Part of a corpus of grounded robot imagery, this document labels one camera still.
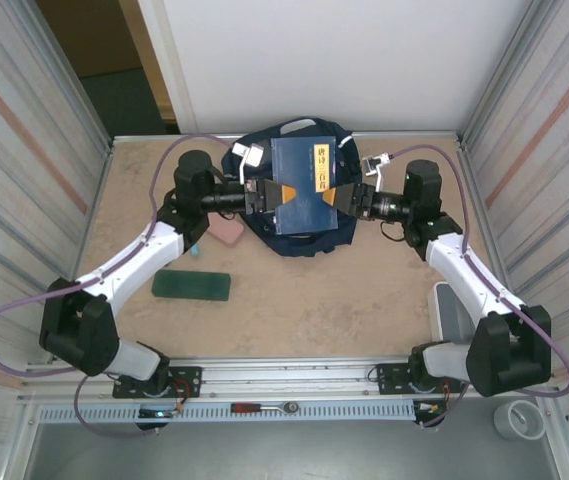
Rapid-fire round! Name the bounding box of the pink case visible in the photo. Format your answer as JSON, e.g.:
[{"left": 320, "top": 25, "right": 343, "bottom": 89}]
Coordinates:
[{"left": 207, "top": 218, "right": 244, "bottom": 249}]

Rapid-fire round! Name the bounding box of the blue book yellow label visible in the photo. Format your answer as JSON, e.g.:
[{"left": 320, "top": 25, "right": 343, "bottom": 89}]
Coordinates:
[{"left": 269, "top": 134, "right": 340, "bottom": 235}]

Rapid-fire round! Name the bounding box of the navy blue backpack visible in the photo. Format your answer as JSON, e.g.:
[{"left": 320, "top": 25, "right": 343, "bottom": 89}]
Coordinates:
[{"left": 221, "top": 117, "right": 365, "bottom": 259}]

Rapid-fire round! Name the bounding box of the green pencil case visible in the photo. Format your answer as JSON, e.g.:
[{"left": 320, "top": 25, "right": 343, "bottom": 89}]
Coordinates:
[{"left": 152, "top": 269, "right": 232, "bottom": 303}]

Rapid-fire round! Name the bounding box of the white and grey scale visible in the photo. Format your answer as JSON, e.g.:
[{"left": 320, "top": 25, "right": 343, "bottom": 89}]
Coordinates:
[{"left": 428, "top": 281, "right": 478, "bottom": 346}]

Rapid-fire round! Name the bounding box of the grey tape roll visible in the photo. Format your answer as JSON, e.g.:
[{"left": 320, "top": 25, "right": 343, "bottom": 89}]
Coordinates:
[{"left": 493, "top": 399, "right": 545, "bottom": 441}]

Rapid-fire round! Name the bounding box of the thin black cable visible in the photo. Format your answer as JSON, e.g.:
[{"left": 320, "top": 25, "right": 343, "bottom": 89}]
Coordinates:
[{"left": 381, "top": 222, "right": 410, "bottom": 245}]

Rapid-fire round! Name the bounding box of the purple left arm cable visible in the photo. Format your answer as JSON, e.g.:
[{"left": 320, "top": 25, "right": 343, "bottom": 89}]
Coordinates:
[{"left": 0, "top": 133, "right": 238, "bottom": 439}]

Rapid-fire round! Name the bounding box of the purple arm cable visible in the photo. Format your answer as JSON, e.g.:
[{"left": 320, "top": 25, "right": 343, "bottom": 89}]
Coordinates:
[
  {"left": 388, "top": 144, "right": 569, "bottom": 429},
  {"left": 0, "top": 133, "right": 238, "bottom": 439}
]

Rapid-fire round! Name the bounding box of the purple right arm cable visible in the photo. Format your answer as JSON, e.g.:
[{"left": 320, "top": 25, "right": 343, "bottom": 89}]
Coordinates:
[{"left": 388, "top": 144, "right": 569, "bottom": 429}]

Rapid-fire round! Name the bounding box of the thin aluminium table edge rail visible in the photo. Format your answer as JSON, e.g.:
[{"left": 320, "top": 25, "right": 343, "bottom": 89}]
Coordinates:
[{"left": 111, "top": 130, "right": 465, "bottom": 147}]

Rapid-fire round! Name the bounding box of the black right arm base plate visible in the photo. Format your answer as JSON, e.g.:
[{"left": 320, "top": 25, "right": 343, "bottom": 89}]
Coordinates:
[{"left": 376, "top": 362, "right": 467, "bottom": 396}]

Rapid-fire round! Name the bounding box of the wide aluminium mounting rail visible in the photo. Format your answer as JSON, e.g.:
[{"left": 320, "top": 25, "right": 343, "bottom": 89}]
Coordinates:
[{"left": 23, "top": 355, "right": 560, "bottom": 401}]

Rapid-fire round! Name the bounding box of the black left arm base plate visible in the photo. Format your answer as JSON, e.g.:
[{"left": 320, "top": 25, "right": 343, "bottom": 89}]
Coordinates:
[{"left": 112, "top": 365, "right": 203, "bottom": 400}]

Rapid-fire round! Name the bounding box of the red-handled ratchet wrench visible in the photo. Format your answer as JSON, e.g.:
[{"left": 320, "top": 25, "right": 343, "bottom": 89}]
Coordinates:
[{"left": 230, "top": 399, "right": 301, "bottom": 415}]

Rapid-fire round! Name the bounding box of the slotted grey cable duct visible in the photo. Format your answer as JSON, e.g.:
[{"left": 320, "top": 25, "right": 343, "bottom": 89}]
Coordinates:
[{"left": 38, "top": 402, "right": 415, "bottom": 424}]

